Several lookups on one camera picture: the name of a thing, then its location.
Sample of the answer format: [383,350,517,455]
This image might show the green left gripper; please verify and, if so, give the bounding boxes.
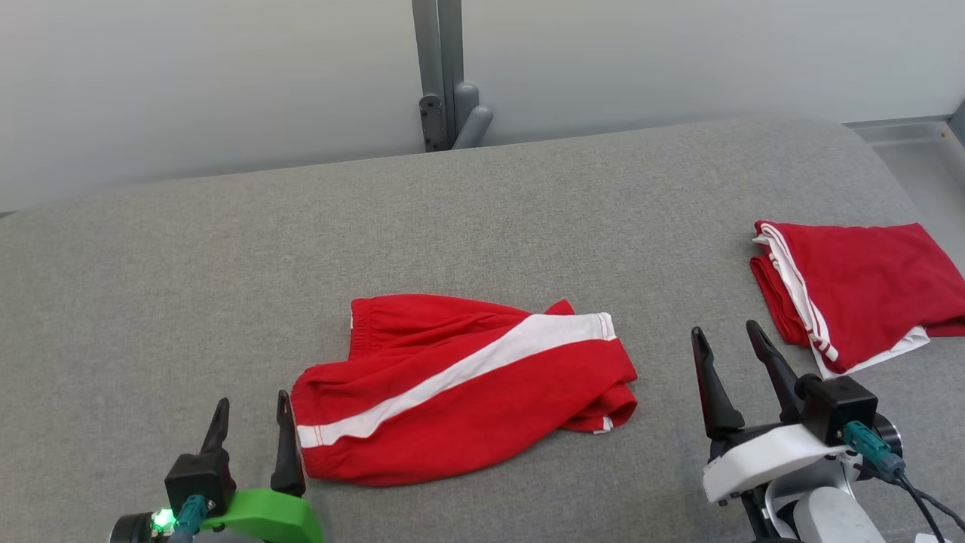
[200,390,325,543]

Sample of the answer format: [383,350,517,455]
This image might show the grey metal partition post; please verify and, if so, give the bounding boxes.
[412,0,464,152]

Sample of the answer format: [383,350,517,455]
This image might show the red shorts with white stripe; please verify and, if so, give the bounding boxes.
[290,294,639,487]

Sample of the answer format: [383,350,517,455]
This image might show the red and white jersey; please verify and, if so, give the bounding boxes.
[749,220,965,380]

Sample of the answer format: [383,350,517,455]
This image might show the grey screw plate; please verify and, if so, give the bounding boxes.
[419,92,447,153]

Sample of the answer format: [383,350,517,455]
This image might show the grey fabric sofa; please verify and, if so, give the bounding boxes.
[0,113,965,543]

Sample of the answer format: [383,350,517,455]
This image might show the grey rounded post bracket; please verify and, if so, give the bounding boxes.
[452,81,495,150]

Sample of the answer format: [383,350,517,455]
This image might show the grey wall base rail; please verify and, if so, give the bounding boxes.
[844,98,965,148]

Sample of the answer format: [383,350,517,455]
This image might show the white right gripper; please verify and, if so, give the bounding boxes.
[691,320,853,505]

